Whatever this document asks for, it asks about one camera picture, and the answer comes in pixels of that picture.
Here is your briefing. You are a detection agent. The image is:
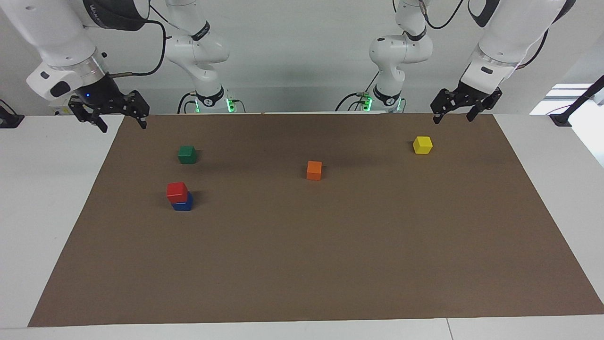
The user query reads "black left base cable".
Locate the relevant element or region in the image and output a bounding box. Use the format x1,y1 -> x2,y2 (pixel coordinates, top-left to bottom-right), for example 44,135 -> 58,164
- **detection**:
335,71 -> 380,112

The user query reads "black stand with pole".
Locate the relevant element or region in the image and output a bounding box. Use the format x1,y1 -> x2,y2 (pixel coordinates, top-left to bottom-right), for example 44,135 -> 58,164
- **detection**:
550,75 -> 604,127

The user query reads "red cube block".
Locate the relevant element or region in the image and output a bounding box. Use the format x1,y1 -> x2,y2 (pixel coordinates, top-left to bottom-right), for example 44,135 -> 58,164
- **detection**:
166,182 -> 189,204

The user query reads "black table clamp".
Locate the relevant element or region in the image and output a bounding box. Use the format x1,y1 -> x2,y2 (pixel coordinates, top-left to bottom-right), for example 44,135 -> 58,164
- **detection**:
0,99 -> 25,129

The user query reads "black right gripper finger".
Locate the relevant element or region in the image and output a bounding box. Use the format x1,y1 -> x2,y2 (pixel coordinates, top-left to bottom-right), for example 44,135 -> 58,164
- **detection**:
120,91 -> 150,129
68,98 -> 108,133

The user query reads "blue cube block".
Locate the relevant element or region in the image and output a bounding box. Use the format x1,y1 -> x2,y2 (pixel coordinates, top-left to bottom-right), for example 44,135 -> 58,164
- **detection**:
172,191 -> 194,212

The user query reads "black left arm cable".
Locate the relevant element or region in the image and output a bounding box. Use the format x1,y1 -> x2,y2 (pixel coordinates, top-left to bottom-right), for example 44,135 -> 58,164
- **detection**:
422,0 -> 465,30

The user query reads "black right base cable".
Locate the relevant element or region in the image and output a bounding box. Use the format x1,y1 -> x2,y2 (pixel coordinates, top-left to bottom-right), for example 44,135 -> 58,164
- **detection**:
177,92 -> 199,114

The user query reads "black base cable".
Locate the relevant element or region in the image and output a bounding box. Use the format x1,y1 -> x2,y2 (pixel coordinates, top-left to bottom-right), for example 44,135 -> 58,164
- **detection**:
335,71 -> 380,112
177,92 -> 199,114

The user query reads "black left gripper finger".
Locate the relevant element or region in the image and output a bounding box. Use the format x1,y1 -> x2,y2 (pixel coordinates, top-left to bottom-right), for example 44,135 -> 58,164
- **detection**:
466,88 -> 502,122
430,88 -> 461,125

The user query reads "brown table mat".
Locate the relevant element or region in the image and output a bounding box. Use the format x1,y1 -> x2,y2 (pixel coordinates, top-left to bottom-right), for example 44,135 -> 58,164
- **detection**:
27,112 -> 604,327

